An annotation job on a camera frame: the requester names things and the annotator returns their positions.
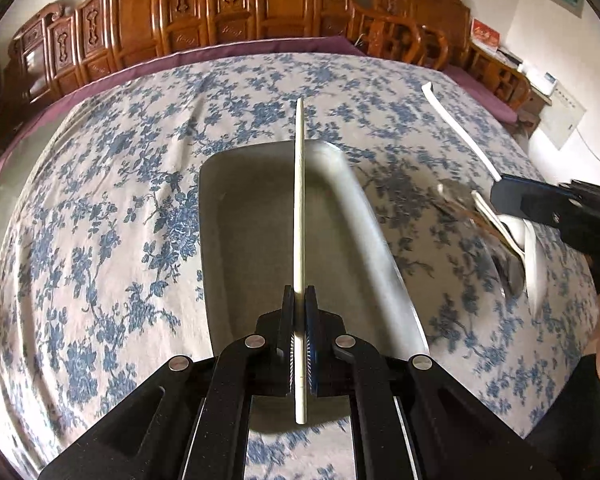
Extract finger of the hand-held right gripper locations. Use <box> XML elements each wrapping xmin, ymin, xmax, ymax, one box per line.
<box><xmin>491</xmin><ymin>174</ymin><xmax>581</xmax><ymax>228</ymax></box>

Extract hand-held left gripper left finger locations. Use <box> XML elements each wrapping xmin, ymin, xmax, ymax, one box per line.
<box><xmin>39</xmin><ymin>284</ymin><xmax>301</xmax><ymax>480</ymax></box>

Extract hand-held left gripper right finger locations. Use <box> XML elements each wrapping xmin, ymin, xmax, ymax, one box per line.
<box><xmin>305</xmin><ymin>284</ymin><xmax>565</xmax><ymax>480</ymax></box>

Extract metal spoon with smiley handle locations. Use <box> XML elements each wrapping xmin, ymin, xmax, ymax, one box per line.
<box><xmin>437</xmin><ymin>178</ymin><xmax>526</xmax><ymax>298</ymax></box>

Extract grey rectangular tray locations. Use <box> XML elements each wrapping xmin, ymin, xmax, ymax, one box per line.
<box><xmin>199</xmin><ymin>140</ymin><xmax>431</xmax><ymax>361</ymax></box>

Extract wooden nightstand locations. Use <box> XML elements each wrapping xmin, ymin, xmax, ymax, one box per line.
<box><xmin>467</xmin><ymin>40</ymin><xmax>551</xmax><ymax>136</ymax></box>

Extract white box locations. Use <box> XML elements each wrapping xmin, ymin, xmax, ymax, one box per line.
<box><xmin>527</xmin><ymin>67</ymin><xmax>558</xmax><ymax>96</ymax></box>

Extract stack of books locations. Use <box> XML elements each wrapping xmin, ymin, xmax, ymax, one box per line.
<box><xmin>497</xmin><ymin>47</ymin><xmax>525</xmax><ymax>72</ymax></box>

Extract red box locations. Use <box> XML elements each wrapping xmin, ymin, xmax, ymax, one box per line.
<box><xmin>470</xmin><ymin>18</ymin><xmax>503</xmax><ymax>53</ymax></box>

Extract person's black pants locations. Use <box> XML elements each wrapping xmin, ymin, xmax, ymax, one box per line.
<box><xmin>522</xmin><ymin>352</ymin><xmax>600</xmax><ymax>480</ymax></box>

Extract wooden armchair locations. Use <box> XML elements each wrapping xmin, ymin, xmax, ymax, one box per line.
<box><xmin>352</xmin><ymin>5</ymin><xmax>451</xmax><ymax>71</ymax></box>

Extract blue floral bedsheet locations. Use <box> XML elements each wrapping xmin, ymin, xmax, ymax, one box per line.
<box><xmin>0</xmin><ymin>52</ymin><xmax>600</xmax><ymax>480</ymax></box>

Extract purple bed sheet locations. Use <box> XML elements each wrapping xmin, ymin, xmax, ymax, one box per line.
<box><xmin>0</xmin><ymin>37</ymin><xmax>521</xmax><ymax>201</ymax></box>

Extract carved wooden chairs row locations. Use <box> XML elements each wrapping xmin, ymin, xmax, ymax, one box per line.
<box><xmin>7</xmin><ymin>0</ymin><xmax>473</xmax><ymax>106</ymax></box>

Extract white cable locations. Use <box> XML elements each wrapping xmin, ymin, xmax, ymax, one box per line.
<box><xmin>577</xmin><ymin>127</ymin><xmax>600</xmax><ymax>171</ymax></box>

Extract white wall panel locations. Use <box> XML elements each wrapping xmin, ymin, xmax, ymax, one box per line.
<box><xmin>537</xmin><ymin>82</ymin><xmax>587</xmax><ymax>151</ymax></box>

